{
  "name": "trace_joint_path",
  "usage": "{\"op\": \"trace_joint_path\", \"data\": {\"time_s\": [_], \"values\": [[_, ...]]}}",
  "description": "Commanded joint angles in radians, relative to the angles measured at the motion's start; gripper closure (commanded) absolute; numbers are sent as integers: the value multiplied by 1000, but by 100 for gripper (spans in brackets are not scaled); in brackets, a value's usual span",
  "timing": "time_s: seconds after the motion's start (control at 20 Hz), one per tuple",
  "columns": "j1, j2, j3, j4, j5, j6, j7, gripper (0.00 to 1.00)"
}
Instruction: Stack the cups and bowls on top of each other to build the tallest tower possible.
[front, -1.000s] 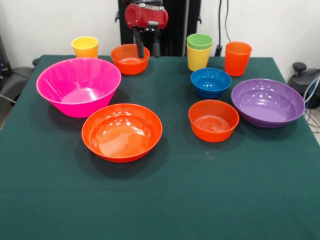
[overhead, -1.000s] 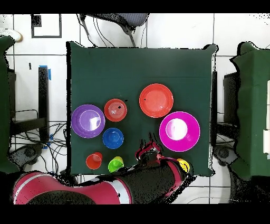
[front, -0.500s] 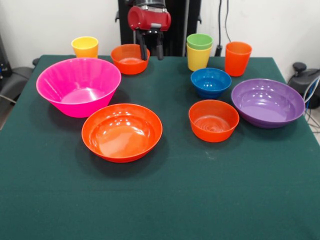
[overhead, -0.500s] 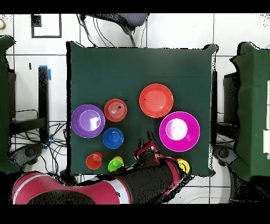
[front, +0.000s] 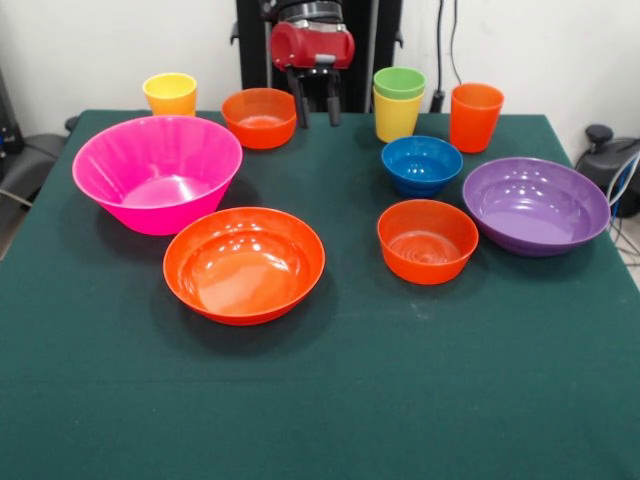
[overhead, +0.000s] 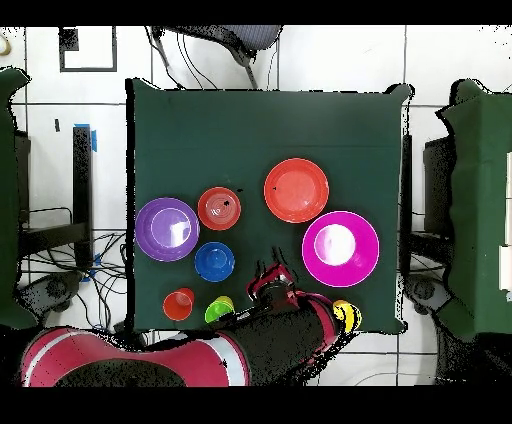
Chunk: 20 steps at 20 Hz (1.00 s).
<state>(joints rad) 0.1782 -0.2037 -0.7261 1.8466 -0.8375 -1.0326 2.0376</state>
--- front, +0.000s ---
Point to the black stand base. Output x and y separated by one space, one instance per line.
35 160
597 165

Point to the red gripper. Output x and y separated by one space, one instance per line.
310 47

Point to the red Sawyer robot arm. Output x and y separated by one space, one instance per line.
310 10

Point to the green plastic cup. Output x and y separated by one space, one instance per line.
400 80

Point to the purple plastic bowl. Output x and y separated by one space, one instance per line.
535 220

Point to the yellow plastic cup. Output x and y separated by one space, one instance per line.
170 87
395 120

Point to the dark green tablecloth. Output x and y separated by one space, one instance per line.
320 390

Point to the large orange plastic bowl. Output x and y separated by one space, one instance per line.
240 280

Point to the blue plastic bowl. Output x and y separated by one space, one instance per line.
410 177

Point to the light orange plastic cup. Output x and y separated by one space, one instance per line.
172 109

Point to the black equipment box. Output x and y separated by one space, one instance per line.
7 115

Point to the large pink plastic bowl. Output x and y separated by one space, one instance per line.
120 150

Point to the small orange plastic bowl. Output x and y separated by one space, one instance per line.
425 270
260 135

